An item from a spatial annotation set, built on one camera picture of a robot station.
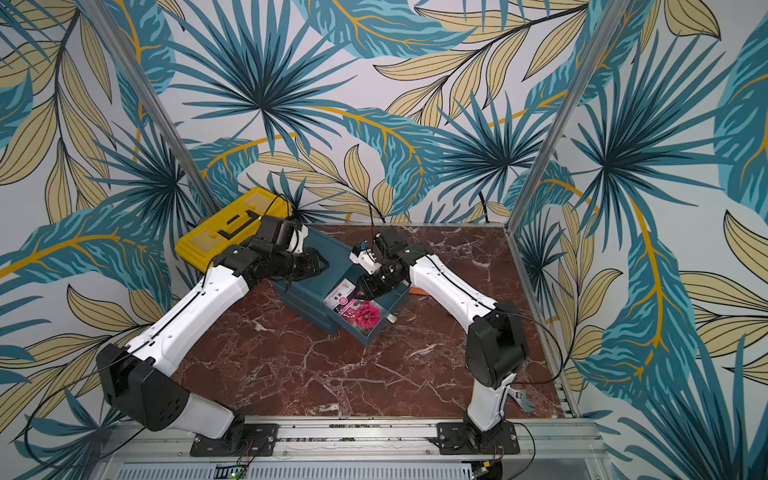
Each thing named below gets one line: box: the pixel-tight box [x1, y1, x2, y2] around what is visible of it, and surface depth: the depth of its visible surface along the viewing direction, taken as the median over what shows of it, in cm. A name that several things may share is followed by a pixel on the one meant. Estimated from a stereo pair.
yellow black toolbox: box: [174, 187, 294, 272], surface depth 97 cm
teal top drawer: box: [322, 278, 411, 346], surface depth 81 cm
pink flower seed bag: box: [322, 278, 381, 331], surface depth 82 cm
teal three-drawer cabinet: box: [275, 227, 395, 345], surface depth 81 cm
